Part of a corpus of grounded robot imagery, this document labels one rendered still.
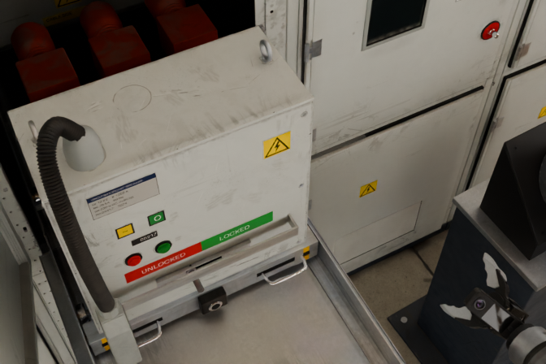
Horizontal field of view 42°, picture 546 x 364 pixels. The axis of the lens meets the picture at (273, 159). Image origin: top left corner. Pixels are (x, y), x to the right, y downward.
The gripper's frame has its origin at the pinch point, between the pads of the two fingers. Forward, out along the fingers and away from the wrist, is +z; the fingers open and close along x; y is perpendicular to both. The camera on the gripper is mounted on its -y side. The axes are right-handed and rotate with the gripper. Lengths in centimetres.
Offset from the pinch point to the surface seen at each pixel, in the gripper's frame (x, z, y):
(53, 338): -86, 60, -39
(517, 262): 7.8, 11.1, 27.8
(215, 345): -43, 12, -32
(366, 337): -22.3, 1.5, -9.2
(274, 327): -33.2, 11.5, -23.1
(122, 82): -4, 22, -80
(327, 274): -19.2, 18.1, -14.1
